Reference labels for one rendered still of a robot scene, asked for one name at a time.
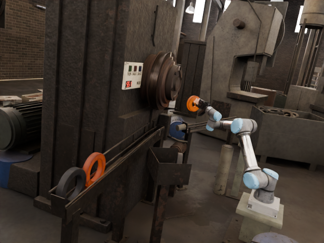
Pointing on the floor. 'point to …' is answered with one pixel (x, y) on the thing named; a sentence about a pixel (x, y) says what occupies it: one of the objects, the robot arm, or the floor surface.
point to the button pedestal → (234, 193)
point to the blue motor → (175, 128)
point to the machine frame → (97, 93)
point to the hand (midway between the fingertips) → (194, 101)
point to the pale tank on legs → (314, 18)
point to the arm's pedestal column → (244, 230)
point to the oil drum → (266, 95)
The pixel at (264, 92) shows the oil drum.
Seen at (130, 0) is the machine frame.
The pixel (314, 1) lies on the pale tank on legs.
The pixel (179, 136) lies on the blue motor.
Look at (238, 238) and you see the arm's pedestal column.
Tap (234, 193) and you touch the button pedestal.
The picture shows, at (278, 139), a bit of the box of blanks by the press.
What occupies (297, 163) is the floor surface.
